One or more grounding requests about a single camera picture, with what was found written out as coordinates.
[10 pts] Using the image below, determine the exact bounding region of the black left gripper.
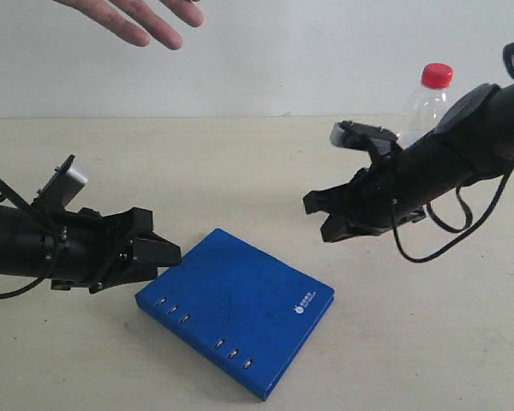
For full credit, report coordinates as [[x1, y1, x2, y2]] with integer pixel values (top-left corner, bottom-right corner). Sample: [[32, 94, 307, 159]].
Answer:
[[32, 207, 182, 294]]

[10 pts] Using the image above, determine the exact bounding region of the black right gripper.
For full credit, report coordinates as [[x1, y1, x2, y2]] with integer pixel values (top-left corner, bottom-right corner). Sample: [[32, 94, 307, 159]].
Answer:
[[302, 165, 427, 243]]

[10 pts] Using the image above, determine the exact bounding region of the blue ring binder notebook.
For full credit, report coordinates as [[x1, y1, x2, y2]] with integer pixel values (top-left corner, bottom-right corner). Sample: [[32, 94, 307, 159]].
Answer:
[[135, 228, 335, 401]]

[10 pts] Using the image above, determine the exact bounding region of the clear water bottle red label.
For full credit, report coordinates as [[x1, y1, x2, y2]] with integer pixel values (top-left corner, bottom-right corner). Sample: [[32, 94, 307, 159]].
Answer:
[[396, 63, 454, 148]]

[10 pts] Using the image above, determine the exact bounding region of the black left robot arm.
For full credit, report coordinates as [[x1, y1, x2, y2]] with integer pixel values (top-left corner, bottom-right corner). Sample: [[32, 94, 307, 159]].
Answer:
[[0, 179, 182, 295]]

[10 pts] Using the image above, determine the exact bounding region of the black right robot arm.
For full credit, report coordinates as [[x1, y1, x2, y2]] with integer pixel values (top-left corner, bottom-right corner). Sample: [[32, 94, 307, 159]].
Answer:
[[302, 42, 514, 242]]

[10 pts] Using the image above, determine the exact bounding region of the person's open hand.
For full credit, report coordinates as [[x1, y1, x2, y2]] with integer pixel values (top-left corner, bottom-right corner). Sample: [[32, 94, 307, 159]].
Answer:
[[56, 0, 183, 51]]

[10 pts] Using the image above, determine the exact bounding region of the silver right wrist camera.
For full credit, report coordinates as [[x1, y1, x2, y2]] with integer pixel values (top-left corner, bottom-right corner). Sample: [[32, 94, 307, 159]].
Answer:
[[329, 121, 403, 164]]

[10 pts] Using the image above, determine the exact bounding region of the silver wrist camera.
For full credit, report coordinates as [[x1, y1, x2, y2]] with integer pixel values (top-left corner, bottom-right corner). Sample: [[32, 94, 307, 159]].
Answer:
[[329, 121, 403, 164], [33, 154, 89, 210]]

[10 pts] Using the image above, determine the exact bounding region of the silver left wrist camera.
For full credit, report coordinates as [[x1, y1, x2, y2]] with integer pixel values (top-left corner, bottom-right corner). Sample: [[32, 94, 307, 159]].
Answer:
[[33, 154, 89, 210]]

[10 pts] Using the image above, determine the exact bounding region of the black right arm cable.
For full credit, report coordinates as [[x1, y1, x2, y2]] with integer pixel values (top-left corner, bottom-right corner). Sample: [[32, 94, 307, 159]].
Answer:
[[391, 123, 514, 263]]

